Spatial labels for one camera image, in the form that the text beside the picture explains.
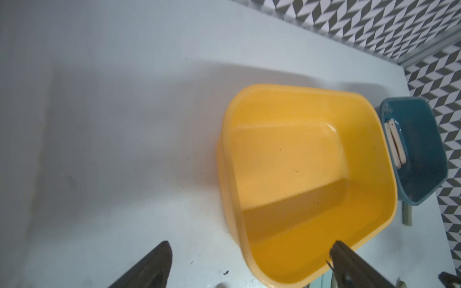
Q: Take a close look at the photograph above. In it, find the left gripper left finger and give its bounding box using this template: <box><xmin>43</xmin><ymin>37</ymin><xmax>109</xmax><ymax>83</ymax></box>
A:
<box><xmin>109</xmin><ymin>241</ymin><xmax>173</xmax><ymax>288</ymax></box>

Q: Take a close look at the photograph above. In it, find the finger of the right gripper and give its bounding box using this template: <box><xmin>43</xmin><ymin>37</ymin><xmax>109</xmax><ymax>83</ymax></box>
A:
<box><xmin>438</xmin><ymin>272</ymin><xmax>461</xmax><ymax>288</ymax></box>

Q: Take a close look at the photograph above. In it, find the pink fruit knife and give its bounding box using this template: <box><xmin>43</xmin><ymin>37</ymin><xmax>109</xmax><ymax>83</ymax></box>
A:
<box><xmin>384</xmin><ymin>123</ymin><xmax>401</xmax><ymax>169</ymax></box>
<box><xmin>387</xmin><ymin>118</ymin><xmax>407</xmax><ymax>167</ymax></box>

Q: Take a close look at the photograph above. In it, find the olive fruit knife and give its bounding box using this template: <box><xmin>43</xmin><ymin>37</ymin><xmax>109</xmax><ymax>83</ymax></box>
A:
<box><xmin>402</xmin><ymin>202</ymin><xmax>412</xmax><ymax>227</ymax></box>
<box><xmin>396</xmin><ymin>278</ymin><xmax>408</xmax><ymax>288</ymax></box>

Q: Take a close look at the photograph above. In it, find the dark teal storage box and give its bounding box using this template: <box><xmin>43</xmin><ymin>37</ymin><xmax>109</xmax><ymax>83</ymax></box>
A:
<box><xmin>377</xmin><ymin>97</ymin><xmax>448</xmax><ymax>206</ymax></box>

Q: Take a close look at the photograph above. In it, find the mint fruit knife upper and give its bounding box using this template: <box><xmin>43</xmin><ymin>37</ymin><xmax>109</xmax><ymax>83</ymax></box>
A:
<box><xmin>309</xmin><ymin>270</ymin><xmax>333</xmax><ymax>288</ymax></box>

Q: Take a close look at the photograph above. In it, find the yellow storage box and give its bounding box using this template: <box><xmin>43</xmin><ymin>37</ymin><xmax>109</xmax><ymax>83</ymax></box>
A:
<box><xmin>217</xmin><ymin>84</ymin><xmax>397</xmax><ymax>288</ymax></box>

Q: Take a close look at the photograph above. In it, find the olive fruit knife far right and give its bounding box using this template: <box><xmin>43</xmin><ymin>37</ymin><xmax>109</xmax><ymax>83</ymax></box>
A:
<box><xmin>402</xmin><ymin>202</ymin><xmax>412</xmax><ymax>227</ymax></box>

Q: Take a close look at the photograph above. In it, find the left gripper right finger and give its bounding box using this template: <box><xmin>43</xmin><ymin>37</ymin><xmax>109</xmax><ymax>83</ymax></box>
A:
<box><xmin>329</xmin><ymin>241</ymin><xmax>394</xmax><ymax>288</ymax></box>

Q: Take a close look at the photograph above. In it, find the olive fruit knife upper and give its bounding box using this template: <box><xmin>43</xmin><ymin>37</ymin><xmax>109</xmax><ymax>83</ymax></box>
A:
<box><xmin>396</xmin><ymin>278</ymin><xmax>408</xmax><ymax>288</ymax></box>

